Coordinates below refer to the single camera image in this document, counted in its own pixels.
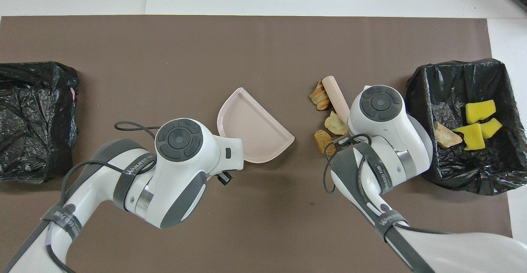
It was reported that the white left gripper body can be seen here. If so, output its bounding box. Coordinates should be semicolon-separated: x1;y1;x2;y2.
208;136;245;174

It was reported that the beige plastic dustpan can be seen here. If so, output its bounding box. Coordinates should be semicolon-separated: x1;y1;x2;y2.
217;87;295;164

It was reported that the brown oval bread loaf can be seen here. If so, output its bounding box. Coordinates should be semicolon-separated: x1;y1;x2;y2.
314;129;336;156

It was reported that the tan croissant end piece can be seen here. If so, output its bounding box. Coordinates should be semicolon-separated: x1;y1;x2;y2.
309;80;331;112

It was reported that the pale bread piece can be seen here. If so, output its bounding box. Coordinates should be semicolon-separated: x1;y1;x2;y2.
324;111;350;136

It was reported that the beige hand brush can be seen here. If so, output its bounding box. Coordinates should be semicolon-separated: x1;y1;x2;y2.
322;75;351;124

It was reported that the orange striped bread piece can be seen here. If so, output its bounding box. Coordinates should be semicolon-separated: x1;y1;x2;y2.
434;121;463;149

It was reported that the green and yellow sponge piece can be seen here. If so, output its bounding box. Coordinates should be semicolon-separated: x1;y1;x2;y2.
452;123;486;151

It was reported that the black bag lined bin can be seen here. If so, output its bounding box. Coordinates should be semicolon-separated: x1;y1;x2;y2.
0;61;79;184
406;58;527;196

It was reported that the brown table mat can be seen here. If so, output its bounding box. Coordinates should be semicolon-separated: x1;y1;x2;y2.
0;15;516;273

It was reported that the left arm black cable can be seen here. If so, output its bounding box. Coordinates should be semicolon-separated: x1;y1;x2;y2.
44;121;162;273

